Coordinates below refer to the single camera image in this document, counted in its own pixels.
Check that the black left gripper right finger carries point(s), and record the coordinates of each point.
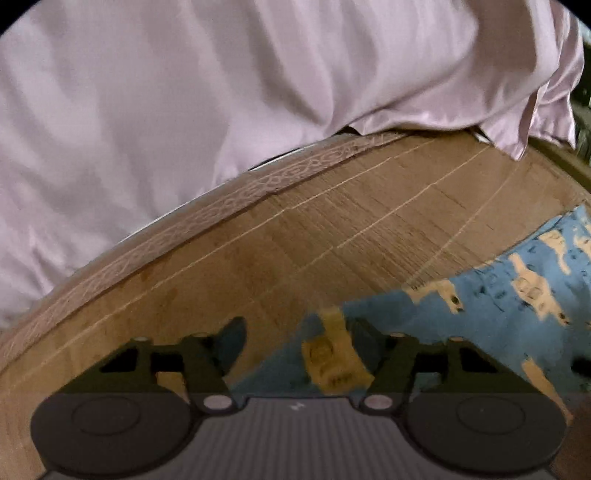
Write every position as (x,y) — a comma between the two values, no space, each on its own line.
(397,362)

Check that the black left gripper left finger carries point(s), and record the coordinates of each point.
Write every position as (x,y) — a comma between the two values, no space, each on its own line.
(202,362)

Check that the blue patterned pants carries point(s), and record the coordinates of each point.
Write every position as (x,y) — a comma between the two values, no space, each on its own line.
(529,309)

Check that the brown bamboo bed mat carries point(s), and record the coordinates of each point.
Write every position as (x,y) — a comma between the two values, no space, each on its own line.
(351,218)

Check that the pink satin blanket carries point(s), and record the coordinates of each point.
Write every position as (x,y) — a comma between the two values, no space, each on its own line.
(115,113)

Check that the wooden bed frame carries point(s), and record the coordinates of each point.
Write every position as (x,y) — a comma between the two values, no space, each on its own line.
(566,160)

